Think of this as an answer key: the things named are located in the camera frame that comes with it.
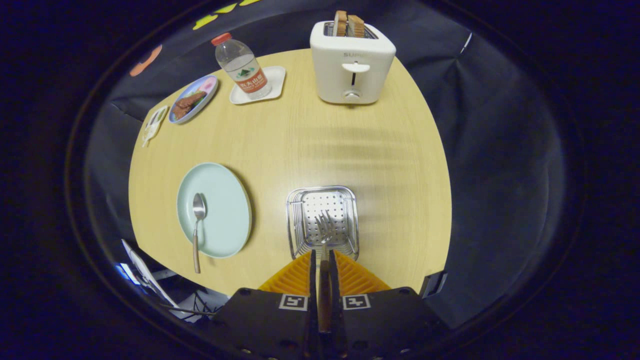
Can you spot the pale green plate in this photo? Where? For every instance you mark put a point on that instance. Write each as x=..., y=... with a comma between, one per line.
x=225, y=210

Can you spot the white toaster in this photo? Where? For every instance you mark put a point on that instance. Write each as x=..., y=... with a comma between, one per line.
x=340, y=55

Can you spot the brown food pieces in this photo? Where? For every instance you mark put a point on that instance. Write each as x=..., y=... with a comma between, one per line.
x=187, y=104

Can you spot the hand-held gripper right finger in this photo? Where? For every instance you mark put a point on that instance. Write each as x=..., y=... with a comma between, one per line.
x=380, y=320

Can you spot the small white divided sauce dish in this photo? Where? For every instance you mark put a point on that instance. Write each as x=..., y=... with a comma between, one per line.
x=154, y=125

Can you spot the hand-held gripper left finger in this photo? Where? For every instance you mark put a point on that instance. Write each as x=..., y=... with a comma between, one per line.
x=270, y=320

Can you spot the black backdrop cloth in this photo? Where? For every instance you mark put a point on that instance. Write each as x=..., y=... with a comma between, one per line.
x=500, y=150

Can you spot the brown toast slice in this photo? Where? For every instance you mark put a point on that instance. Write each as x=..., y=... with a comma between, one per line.
x=340, y=22
x=356, y=26

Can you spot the clear red capped water bottle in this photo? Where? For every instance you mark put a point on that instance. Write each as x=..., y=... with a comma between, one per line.
x=245, y=67

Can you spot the square metal drain basket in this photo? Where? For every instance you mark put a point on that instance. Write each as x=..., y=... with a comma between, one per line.
x=325, y=200

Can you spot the small white square tray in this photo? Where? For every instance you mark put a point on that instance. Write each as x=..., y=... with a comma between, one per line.
x=276, y=77

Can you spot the blue rimmed colourful plate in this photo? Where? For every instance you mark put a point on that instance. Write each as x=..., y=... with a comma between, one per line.
x=207, y=87

